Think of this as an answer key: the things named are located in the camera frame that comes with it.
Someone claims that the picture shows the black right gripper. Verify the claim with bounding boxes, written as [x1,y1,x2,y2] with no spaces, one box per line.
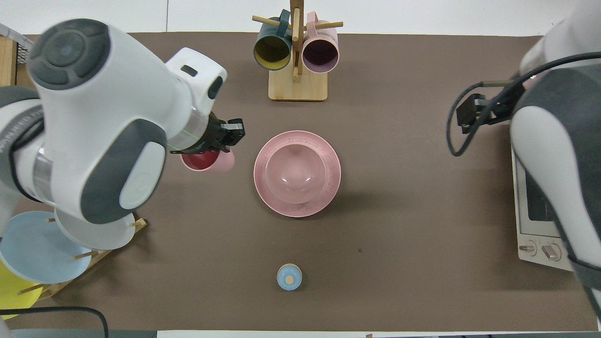
[457,84,524,134]

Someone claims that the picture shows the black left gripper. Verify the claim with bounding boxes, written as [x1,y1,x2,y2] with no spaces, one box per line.
[181,113,246,154]

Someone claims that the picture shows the pink handleless cup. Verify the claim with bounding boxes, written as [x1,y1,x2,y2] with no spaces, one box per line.
[181,147,235,175]

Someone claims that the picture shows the pink bowl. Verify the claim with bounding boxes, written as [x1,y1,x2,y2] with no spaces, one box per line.
[265,144,327,205]

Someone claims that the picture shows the wooden mug tree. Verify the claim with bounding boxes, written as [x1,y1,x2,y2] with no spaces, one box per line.
[252,0,343,101]

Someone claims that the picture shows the dark teal mug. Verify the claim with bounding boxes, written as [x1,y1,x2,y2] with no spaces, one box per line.
[254,9,293,71]

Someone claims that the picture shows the pink plate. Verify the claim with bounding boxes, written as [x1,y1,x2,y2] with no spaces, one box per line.
[254,131,342,218]

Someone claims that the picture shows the brown table mat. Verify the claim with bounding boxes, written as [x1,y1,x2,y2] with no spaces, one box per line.
[5,32,599,331]

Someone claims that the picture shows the white toaster oven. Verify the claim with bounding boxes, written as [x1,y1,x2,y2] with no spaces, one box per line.
[511,141,576,273]

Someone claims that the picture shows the pink mug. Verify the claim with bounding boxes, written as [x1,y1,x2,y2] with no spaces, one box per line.
[302,12,339,74]

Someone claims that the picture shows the grey plate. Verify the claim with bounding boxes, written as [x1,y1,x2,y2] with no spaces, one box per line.
[54,207,137,250]

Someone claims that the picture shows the wooden plate rack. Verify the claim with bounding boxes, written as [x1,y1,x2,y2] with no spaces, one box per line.
[19,217,147,301]

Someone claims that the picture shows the light blue plate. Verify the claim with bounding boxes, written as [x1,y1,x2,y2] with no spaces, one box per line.
[0,211,92,284]

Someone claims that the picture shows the light wooden shelf board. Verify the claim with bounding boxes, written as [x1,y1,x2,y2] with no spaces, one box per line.
[0,38,17,87]

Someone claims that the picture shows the yellow plate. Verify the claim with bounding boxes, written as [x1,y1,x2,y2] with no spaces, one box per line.
[0,261,43,320]

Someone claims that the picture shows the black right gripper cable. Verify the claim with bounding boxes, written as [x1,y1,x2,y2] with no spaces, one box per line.
[446,52,601,158]

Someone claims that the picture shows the black wire basket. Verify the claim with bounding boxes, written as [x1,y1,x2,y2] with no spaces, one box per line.
[0,23,34,64]

